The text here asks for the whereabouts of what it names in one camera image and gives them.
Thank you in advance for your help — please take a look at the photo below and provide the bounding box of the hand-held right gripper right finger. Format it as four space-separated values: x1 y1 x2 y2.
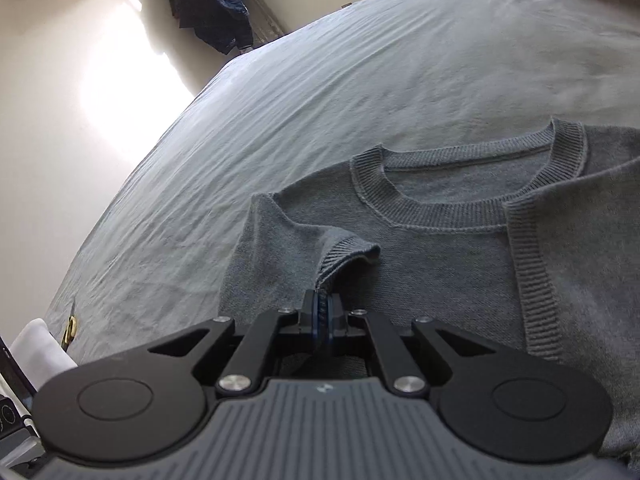
325 292 493 398

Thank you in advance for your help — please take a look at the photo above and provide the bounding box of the wall radiator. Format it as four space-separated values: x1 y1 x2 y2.
247 0 288 48

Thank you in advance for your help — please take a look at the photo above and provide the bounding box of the grey knit sweater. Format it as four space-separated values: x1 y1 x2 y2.
220 117 640 471

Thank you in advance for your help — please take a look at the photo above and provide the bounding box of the black device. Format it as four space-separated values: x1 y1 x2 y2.
0 335 40 456

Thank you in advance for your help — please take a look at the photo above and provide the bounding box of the white cloth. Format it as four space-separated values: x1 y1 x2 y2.
10 320 76 391

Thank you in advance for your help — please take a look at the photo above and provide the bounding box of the dark hanging jacket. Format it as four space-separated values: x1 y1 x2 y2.
165 0 255 56

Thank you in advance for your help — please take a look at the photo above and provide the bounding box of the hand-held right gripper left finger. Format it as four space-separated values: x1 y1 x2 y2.
147 290 323 400

